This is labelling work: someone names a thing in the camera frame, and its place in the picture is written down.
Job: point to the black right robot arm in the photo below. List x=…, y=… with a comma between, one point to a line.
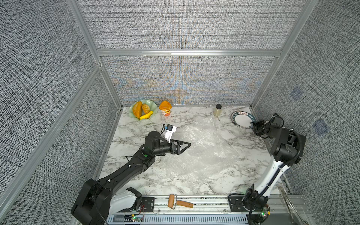
x=287, y=150

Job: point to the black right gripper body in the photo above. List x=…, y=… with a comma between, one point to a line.
x=260, y=130

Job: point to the aluminium front rail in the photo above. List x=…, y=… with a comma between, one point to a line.
x=281, y=209

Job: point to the yellow banana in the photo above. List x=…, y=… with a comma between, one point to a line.
x=146, y=116

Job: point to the orange lidded snack cup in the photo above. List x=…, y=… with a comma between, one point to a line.
x=165, y=107

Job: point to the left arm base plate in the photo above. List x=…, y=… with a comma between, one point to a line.
x=146, y=204

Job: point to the wooden roller tool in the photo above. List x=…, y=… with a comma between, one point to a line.
x=173, y=202

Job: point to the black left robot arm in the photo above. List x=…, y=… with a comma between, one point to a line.
x=118, y=174

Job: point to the small bottle with black cap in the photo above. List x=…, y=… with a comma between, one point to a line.
x=217, y=110

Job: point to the large orange bread loaf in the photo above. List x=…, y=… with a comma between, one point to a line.
x=137, y=109

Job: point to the small brown croissant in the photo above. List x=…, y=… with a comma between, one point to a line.
x=145, y=108

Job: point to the green leaf-shaped bowl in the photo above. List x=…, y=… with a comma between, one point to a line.
x=150, y=103

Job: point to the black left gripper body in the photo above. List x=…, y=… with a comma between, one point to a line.
x=164, y=148

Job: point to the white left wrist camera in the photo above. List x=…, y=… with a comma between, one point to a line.
x=169, y=130

